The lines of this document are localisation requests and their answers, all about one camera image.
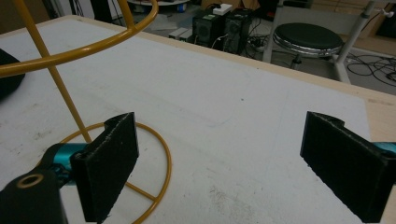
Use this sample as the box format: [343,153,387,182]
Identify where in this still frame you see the black round stool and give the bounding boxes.
[273,22,346,71]

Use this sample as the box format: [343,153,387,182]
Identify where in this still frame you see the white power adapter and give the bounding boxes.
[212,3,233,16]

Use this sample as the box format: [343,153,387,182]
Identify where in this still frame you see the yellow metal wire rack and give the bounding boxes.
[0,0,173,224]

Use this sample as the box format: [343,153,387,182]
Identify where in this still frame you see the white metal stand frame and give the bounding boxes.
[262,0,394,85]

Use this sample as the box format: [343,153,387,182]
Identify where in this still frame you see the black computer tower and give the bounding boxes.
[191,10,226,49]
[223,7,256,56]

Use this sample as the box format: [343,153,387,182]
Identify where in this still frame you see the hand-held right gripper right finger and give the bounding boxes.
[299,110,396,224]

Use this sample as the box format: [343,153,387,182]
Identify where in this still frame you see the dark cloth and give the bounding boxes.
[0,48,26,101]

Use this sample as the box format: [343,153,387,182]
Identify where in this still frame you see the black floor cables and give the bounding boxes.
[346,50,396,89]

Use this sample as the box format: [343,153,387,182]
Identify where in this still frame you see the grey box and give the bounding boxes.
[167,26,194,44]

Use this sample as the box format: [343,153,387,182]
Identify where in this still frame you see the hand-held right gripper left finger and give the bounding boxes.
[51,111,140,224]

